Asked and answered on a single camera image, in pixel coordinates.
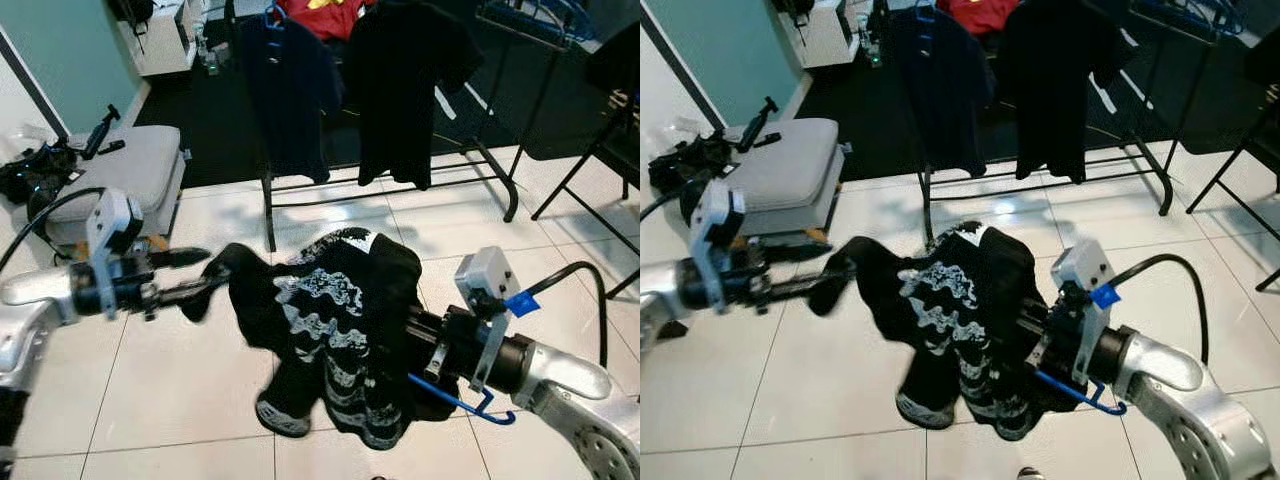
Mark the grey cushioned ottoman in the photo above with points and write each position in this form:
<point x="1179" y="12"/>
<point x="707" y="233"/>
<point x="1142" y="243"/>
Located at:
<point x="790" y="160"/>
<point x="130" y="165"/>

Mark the navy blue shirt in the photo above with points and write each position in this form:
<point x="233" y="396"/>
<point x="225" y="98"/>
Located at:
<point x="940" y="95"/>
<point x="290" y="100"/>

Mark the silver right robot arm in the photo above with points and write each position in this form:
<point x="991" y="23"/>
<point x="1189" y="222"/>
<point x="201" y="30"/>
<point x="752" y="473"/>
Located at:
<point x="1170" y="365"/>
<point x="570" y="375"/>

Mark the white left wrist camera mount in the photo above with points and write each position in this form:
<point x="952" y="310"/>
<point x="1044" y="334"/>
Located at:
<point x="115" y="220"/>
<point x="720" y="215"/>

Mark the black folding chair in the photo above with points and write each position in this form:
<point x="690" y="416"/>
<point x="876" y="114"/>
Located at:
<point x="1225" y="165"/>
<point x="625" y="160"/>

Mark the black metal clothes rack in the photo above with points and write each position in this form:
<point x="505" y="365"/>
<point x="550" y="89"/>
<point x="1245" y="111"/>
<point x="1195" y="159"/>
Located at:
<point x="925" y="200"/>
<point x="268" y="210"/>

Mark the red shirt with yellow print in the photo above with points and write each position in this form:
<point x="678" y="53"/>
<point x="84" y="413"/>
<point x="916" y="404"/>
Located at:
<point x="340" y="18"/>
<point x="985" y="15"/>

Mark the plain black shirt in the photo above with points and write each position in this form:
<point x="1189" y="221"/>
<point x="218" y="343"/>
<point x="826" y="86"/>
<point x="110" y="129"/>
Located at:
<point x="1050" y="95"/>
<point x="400" y="100"/>

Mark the black handheld stick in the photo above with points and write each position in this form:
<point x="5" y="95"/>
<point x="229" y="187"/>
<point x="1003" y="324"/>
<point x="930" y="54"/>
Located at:
<point x="757" y="122"/>
<point x="100" y="130"/>

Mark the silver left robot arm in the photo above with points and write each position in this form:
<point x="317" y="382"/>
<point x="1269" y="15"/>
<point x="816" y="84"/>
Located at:
<point x="30" y="320"/>
<point x="660" y="300"/>

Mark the clear plastic bag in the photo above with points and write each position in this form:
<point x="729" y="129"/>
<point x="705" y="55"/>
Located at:
<point x="686" y="129"/>
<point x="35" y="135"/>

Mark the black gadget with blue lights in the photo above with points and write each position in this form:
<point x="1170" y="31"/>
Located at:
<point x="685" y="165"/>
<point x="35" y="170"/>

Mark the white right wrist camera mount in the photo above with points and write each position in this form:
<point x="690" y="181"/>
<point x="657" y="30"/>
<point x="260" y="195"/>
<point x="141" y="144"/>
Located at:
<point x="1085" y="262"/>
<point x="488" y="272"/>

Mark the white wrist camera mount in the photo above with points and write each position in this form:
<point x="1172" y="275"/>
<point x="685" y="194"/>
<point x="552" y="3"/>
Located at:
<point x="488" y="272"/>
<point x="1085" y="262"/>
<point x="115" y="220"/>
<point x="720" y="215"/>

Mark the black shirt with white print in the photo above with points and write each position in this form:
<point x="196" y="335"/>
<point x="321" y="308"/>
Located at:
<point x="390" y="280"/>
<point x="1000" y="270"/>

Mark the dark floor carpet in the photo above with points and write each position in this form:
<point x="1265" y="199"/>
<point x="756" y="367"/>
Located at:
<point x="200" y="130"/>
<point x="860" y="120"/>

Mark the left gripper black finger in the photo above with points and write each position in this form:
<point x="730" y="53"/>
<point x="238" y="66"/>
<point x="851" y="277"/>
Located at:
<point x="180" y="258"/>
<point x="190" y="290"/>
<point x="795" y="252"/>
<point x="805" y="282"/>

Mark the white low cabinet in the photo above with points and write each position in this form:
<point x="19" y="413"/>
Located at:
<point x="825" y="40"/>
<point x="165" y="45"/>

